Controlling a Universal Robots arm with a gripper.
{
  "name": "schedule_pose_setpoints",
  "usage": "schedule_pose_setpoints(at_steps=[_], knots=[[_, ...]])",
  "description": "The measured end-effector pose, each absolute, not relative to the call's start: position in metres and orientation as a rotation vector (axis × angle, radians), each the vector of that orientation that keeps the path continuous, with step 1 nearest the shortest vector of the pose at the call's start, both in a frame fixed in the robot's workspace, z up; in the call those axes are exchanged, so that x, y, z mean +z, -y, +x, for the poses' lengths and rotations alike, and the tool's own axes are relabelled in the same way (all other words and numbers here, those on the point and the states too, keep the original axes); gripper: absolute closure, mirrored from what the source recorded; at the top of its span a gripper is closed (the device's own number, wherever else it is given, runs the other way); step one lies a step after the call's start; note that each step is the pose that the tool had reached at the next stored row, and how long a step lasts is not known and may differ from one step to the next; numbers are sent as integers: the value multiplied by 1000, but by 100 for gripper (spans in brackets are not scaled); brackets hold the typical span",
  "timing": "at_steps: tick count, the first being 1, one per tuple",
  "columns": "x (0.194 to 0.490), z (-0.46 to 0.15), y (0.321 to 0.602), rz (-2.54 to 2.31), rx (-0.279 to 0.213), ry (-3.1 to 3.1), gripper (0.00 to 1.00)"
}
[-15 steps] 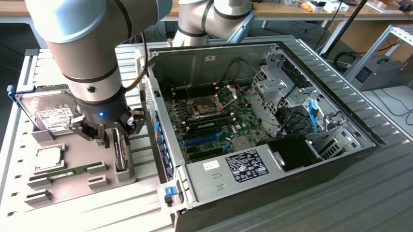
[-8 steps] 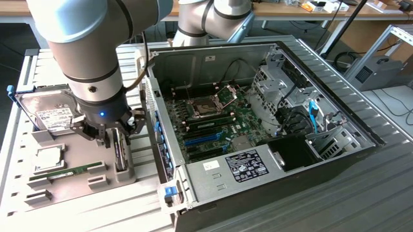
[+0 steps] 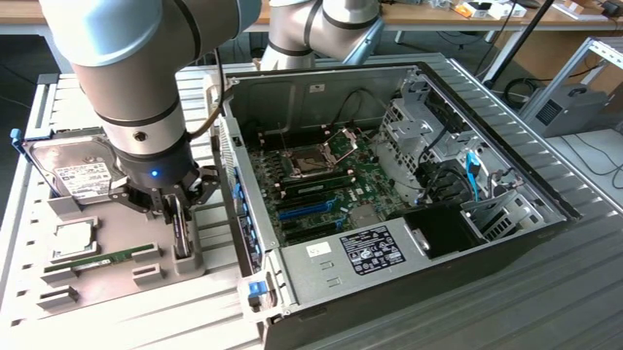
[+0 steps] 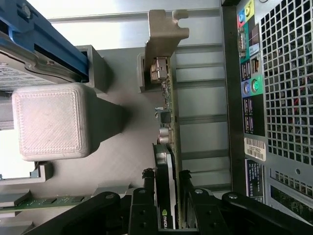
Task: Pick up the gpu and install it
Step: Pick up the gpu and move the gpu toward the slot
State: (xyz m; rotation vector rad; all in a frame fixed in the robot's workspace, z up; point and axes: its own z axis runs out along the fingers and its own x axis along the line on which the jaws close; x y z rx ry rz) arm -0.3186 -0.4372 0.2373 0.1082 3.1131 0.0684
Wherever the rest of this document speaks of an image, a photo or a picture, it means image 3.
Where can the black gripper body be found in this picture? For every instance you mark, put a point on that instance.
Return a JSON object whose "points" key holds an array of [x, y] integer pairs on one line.
{"points": [[155, 171]]}

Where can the graphics card with metal bracket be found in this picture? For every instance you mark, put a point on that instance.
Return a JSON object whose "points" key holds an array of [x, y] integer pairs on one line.
{"points": [[181, 233]]}

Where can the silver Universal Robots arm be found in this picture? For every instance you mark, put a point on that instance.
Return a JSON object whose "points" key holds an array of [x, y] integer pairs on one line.
{"points": [[122, 73]]}

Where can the grey plastic parts rack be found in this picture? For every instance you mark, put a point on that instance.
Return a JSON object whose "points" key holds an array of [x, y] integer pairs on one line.
{"points": [[117, 233]]}

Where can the silver CPU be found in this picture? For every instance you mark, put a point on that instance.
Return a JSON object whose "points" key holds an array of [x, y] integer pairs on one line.
{"points": [[73, 238]]}

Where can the green RAM stick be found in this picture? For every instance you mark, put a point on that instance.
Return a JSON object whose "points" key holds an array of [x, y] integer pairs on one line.
{"points": [[98, 260]]}

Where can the silver hard disk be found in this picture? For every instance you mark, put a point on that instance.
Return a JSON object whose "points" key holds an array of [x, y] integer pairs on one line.
{"points": [[59, 160]]}

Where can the thin socket locking lever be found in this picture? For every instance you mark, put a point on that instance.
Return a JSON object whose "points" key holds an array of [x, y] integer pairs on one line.
{"points": [[282, 136]]}

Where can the black RAM stick with sticker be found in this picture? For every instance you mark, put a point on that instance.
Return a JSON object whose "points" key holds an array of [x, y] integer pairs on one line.
{"points": [[311, 189]]}

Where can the blue expansion slot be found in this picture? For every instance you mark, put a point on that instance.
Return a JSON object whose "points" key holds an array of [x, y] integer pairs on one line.
{"points": [[307, 210]]}

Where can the CPU socket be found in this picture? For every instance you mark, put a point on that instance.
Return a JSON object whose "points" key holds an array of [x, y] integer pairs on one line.
{"points": [[307, 162]]}

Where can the black expansion slot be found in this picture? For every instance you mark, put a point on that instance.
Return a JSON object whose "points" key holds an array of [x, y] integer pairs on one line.
{"points": [[313, 236], [309, 224]]}

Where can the blue case latch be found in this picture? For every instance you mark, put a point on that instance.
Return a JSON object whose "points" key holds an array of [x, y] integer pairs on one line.
{"points": [[257, 288]]}

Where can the metal socket cover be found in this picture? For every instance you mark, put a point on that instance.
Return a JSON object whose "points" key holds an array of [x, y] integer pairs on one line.
{"points": [[343, 142]]}

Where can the grey power supply with label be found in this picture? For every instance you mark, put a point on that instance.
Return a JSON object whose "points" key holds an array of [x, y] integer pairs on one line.
{"points": [[311, 277]]}

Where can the green motherboard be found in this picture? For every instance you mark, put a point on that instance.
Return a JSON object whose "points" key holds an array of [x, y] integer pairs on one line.
{"points": [[370, 175]]}

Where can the grey chipset heatsink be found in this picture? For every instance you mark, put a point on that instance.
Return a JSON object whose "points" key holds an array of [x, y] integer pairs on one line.
{"points": [[366, 217]]}

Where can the perforated metal drive cage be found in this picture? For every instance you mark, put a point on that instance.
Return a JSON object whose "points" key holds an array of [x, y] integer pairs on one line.
{"points": [[405, 127]]}

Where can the open black PC case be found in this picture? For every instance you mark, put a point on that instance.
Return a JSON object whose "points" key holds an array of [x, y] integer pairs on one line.
{"points": [[414, 302]]}

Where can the metal disk bay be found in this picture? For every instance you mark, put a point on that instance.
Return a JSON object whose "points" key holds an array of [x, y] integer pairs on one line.
{"points": [[502, 222]]}

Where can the white and orange box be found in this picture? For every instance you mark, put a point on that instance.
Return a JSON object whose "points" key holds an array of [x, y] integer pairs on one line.
{"points": [[474, 10]]}

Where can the black tripod pole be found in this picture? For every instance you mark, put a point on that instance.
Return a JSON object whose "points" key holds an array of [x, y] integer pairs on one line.
{"points": [[521, 36]]}

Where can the white box with black print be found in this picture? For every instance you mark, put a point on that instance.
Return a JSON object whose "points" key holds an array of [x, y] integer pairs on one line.
{"points": [[506, 12]]}

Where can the grey computer tower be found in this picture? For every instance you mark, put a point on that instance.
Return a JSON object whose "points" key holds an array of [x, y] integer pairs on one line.
{"points": [[580, 109]]}

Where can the beige flat box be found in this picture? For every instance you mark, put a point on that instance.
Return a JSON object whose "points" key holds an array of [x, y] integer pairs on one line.
{"points": [[585, 9]]}

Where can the black power adapter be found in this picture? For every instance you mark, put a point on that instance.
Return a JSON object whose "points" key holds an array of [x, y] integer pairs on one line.
{"points": [[612, 8]]}

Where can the wooden desk white frame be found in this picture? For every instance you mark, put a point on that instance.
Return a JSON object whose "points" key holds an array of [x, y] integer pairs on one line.
{"points": [[19, 16], [429, 19]]}

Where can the aluminium profile frame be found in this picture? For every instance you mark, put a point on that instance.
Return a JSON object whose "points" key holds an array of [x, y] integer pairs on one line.
{"points": [[601, 47]]}

